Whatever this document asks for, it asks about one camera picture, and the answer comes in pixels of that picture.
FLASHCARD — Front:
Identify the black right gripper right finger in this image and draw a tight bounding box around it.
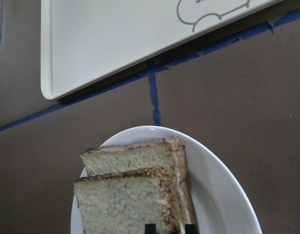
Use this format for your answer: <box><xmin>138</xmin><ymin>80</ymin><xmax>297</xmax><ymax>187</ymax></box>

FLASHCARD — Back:
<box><xmin>185</xmin><ymin>224</ymin><xmax>199</xmax><ymax>234</ymax></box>

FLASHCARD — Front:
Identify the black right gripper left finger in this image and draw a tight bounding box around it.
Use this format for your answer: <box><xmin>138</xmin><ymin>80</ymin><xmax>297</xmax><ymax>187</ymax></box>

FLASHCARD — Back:
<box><xmin>144</xmin><ymin>223</ymin><xmax>156</xmax><ymax>234</ymax></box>

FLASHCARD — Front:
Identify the white bread slice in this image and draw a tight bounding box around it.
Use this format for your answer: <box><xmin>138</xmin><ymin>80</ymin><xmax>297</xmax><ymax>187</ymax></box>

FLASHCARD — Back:
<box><xmin>74</xmin><ymin>168</ymin><xmax>181</xmax><ymax>234</ymax></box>

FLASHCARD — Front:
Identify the white round plate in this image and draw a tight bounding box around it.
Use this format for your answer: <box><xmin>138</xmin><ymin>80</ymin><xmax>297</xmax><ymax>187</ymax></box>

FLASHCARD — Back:
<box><xmin>70</xmin><ymin>125</ymin><xmax>263</xmax><ymax>234</ymax></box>

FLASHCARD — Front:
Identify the white rectangular bear tray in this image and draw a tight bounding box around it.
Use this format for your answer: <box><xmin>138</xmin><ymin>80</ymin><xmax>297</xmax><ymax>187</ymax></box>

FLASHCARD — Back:
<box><xmin>40</xmin><ymin>0</ymin><xmax>275</xmax><ymax>100</ymax></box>

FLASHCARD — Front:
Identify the crossing blue tape strip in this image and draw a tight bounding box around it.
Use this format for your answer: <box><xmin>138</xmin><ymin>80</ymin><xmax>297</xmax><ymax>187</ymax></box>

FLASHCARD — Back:
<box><xmin>0</xmin><ymin>7</ymin><xmax>300</xmax><ymax>132</ymax></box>

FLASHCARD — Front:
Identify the long blue tape strip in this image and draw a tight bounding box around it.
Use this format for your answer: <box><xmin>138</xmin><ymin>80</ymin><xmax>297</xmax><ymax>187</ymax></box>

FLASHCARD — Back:
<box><xmin>147</xmin><ymin>59</ymin><xmax>161</xmax><ymax>126</ymax></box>

